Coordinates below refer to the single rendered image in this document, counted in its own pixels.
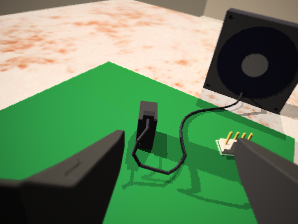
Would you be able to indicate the black cooling fan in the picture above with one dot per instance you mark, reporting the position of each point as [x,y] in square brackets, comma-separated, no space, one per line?
[255,55]

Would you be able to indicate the green circuit board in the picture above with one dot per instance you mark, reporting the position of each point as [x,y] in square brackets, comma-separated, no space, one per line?
[48,127]

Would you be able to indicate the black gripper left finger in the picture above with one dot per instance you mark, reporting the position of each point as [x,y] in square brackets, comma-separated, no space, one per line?
[75,191]

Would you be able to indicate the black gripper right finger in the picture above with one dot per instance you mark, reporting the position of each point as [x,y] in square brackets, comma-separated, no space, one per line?
[270,182]

